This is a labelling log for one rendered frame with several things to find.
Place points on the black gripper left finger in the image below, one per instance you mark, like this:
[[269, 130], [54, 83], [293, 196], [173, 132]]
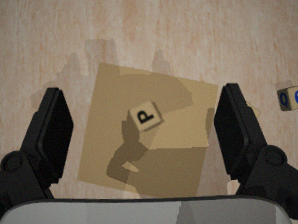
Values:
[[26, 175]]

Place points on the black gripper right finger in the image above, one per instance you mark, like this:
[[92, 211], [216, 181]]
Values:
[[261, 169]]

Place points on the tan flat mat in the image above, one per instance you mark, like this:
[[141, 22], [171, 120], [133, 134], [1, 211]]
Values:
[[164, 161]]

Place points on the beige letter block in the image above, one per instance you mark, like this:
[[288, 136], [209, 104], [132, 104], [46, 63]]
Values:
[[256, 111], [145, 115], [288, 98]]

